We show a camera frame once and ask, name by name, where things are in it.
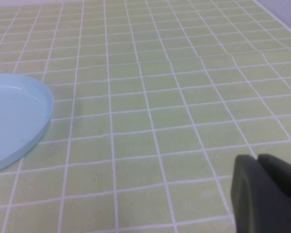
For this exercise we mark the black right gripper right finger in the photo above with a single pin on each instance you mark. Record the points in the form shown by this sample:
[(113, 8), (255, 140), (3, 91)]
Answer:
[(283, 172)]

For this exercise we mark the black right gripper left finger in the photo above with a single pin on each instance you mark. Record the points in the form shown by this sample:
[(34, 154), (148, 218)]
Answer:
[(252, 199)]

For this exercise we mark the light blue round plate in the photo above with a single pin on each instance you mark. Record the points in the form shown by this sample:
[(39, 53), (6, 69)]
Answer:
[(14, 116)]

